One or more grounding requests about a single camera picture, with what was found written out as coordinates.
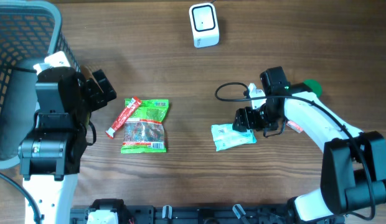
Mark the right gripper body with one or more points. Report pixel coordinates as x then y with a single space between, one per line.
261 119

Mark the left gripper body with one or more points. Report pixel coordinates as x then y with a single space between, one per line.
90 90

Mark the mint green wipes pack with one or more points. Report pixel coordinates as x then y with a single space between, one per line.
225 137

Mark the red candy bar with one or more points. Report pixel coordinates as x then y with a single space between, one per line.
129 109

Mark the green snack bag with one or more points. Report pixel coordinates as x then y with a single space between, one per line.
155 110

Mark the red Kleenex tissue pack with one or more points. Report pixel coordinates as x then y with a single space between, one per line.
294 126

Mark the clear gummy candy bag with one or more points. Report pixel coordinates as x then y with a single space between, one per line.
143 136

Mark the green lid jar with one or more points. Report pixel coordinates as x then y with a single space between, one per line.
314 86

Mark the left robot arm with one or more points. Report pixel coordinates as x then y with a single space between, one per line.
51 152

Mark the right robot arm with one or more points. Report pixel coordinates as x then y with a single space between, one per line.
353 174

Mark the white barcode scanner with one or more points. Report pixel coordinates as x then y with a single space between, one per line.
204 24

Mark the grey plastic mesh basket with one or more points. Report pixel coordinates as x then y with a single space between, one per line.
29 32

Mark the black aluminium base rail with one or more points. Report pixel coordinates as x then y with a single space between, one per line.
115 211

